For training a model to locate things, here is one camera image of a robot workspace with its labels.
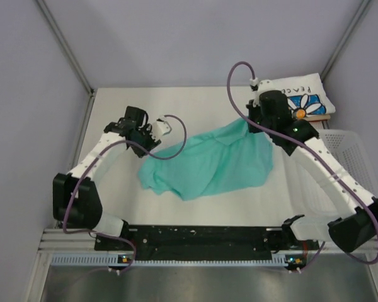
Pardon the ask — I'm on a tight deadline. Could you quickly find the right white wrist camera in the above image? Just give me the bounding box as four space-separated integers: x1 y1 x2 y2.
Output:
250 77 276 94

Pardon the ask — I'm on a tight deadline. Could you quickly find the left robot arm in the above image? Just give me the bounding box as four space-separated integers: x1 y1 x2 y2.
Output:
52 106 171 250

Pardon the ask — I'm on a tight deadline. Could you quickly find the aluminium frame post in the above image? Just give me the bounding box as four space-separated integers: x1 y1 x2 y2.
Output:
35 0 96 96
320 0 373 82

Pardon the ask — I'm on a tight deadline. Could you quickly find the left aluminium frame post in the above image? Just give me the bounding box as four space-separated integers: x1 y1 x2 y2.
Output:
35 0 96 96

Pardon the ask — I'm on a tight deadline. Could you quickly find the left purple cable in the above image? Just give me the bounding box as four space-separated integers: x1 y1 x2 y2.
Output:
62 114 188 271

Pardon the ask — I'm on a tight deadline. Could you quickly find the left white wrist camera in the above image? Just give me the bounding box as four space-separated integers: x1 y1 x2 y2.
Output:
152 116 172 139

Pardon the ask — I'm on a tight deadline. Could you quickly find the light blue cable duct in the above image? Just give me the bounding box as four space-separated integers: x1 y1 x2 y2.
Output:
50 252 301 268

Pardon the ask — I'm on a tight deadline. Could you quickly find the folded white daisy t shirt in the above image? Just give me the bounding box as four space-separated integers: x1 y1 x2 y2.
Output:
272 73 336 119

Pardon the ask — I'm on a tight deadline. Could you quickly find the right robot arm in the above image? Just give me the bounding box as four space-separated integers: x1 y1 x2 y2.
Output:
246 90 378 253

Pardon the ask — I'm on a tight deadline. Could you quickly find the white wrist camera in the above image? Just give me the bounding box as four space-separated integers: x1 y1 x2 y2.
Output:
152 116 172 139
250 77 276 94

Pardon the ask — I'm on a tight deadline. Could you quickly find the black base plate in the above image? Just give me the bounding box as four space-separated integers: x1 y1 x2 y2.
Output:
94 223 306 262

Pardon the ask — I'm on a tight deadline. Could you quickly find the right aluminium frame post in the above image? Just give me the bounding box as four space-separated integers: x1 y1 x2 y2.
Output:
320 0 373 82

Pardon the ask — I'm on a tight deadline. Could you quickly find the white plastic basket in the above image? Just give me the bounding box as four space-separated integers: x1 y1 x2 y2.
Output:
292 128 378 218

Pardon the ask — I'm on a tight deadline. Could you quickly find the folded red t shirt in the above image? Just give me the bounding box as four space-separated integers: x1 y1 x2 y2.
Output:
304 115 331 122

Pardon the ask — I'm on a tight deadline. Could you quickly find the teal t shirt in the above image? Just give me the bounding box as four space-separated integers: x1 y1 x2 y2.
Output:
137 118 273 201

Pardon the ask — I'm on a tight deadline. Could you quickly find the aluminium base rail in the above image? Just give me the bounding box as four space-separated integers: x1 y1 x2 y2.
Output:
38 228 95 253

